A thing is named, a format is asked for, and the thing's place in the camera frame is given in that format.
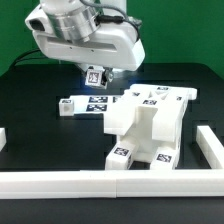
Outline white chair backrest frame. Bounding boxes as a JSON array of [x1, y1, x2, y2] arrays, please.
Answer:
[[104, 84, 197, 142]]

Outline white U-shaped fence frame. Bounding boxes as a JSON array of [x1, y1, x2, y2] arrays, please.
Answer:
[[0, 126, 224, 199]]

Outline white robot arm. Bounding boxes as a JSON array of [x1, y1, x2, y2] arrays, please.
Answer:
[[25, 0, 145, 88]]

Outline white cube nut with marker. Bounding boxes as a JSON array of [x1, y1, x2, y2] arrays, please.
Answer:
[[85, 69, 107, 89]]

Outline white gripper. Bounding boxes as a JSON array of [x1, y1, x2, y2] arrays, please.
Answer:
[[25, 6, 145, 82]]

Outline white marker base sheet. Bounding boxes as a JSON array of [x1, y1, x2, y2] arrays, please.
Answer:
[[70, 95, 120, 114]]

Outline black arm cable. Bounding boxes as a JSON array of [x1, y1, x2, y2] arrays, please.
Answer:
[[79, 0, 144, 43]]

